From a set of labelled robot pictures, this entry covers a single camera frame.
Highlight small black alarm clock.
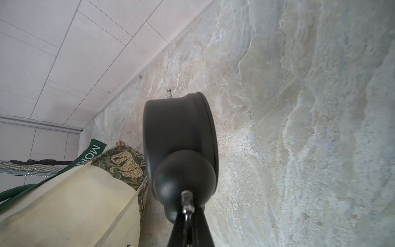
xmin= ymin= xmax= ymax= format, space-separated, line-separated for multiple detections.
xmin=143 ymin=92 xmax=219 ymax=223

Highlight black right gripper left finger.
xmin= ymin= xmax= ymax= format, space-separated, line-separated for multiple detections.
xmin=168 ymin=209 xmax=188 ymax=247

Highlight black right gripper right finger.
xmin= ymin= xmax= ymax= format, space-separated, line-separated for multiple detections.
xmin=191 ymin=208 xmax=215 ymax=247

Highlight canvas tote bag green handles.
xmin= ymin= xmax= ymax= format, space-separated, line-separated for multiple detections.
xmin=1 ymin=141 xmax=148 ymax=247

